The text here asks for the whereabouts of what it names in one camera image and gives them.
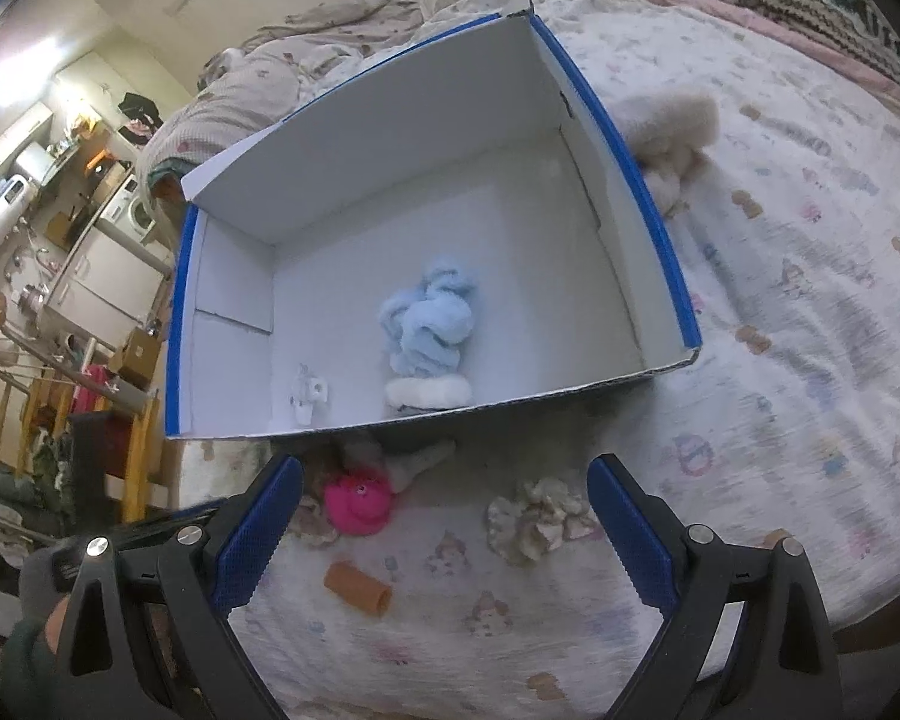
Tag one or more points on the person's left forearm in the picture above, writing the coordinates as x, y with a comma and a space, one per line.
26, 671

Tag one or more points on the beige fluffy plush toy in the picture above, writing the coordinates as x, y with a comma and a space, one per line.
671, 146

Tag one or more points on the white refrigerator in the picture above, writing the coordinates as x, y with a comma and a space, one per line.
112, 274

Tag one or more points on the printed white bed blanket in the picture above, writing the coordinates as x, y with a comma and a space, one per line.
757, 277

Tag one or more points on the white fluffy sock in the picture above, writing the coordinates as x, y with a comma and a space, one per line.
427, 392

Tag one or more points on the white washing machine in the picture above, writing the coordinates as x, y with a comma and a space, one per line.
129, 208

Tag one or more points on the black hanging clothes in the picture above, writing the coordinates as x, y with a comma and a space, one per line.
139, 116

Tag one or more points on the small white plastic piece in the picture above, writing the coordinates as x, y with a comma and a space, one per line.
305, 391

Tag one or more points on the striped knitted blanket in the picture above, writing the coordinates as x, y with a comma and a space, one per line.
817, 11

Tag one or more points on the orange-brown tube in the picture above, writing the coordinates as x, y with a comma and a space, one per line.
358, 586

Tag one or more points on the pink blanket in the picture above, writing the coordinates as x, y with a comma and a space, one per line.
682, 4

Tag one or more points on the pile of green clothes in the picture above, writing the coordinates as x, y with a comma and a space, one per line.
4, 491

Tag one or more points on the brown cardboard box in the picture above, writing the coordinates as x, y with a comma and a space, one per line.
139, 360

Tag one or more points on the yellow wooden rack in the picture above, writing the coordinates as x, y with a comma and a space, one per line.
141, 457

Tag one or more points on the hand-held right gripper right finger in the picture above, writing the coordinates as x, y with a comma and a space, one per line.
630, 532

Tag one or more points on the white cardboard box blue edge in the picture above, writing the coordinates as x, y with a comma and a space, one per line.
435, 240

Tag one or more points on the cream fluffy scrunchie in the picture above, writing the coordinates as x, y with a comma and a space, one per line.
536, 519

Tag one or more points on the beige printed quilt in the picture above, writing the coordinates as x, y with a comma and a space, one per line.
270, 75

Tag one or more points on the person's left hand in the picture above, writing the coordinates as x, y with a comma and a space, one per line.
36, 581

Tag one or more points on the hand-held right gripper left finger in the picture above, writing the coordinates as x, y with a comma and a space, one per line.
259, 532

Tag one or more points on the pink plush toy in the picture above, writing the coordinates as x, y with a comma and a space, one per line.
356, 504

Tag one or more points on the light blue fluffy sock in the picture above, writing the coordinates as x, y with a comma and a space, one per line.
427, 326

